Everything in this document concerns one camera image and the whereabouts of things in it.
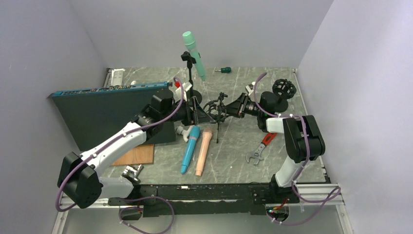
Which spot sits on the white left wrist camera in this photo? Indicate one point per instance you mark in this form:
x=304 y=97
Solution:
x=186 y=87

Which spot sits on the green microphone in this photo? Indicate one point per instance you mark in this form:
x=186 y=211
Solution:
x=191 y=46

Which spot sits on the black mounting rail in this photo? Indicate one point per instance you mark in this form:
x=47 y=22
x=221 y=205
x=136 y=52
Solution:
x=197 y=199

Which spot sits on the silver metal bracket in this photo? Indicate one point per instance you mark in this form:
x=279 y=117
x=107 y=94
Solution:
x=114 y=77

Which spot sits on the black tripod mic stand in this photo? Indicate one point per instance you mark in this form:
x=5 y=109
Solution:
x=217 y=110

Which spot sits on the green handled screwdriver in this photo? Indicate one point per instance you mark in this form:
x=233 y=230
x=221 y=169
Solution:
x=224 y=70

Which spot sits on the chrome metal fitting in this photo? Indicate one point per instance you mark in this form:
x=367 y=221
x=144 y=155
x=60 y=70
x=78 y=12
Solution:
x=133 y=172

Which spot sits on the black shock mount stand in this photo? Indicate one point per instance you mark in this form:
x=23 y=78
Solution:
x=284 y=90

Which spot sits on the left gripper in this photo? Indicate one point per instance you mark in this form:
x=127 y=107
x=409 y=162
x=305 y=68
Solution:
x=197 y=116

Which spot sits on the red handled adjustable wrench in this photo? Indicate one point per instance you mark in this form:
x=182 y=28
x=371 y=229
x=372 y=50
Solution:
x=256 y=155

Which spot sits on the dark blue flat box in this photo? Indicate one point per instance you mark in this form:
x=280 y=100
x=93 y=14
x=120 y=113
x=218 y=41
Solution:
x=94 y=115

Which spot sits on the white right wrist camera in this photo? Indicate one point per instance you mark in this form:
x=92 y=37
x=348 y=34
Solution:
x=250 y=88

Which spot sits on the wooden board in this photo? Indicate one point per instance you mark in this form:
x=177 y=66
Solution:
x=142 y=154

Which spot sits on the blue microphone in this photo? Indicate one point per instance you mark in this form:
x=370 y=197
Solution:
x=190 y=137

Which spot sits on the black round base stand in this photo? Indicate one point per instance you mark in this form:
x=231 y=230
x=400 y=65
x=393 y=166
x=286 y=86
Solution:
x=190 y=62

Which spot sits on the white plastic faucet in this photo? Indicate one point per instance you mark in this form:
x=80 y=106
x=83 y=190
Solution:
x=180 y=130

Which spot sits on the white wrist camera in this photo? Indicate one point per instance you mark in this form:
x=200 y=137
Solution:
x=250 y=88
x=186 y=87

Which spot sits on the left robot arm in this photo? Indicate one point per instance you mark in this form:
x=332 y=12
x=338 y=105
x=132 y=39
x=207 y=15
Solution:
x=80 y=176

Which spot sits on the pink microphone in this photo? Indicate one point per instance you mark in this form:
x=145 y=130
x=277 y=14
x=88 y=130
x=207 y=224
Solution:
x=206 y=138

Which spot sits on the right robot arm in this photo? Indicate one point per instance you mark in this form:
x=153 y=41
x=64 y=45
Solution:
x=303 y=138

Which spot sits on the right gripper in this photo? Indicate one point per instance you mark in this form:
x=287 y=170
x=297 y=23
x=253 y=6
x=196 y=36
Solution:
x=237 y=108

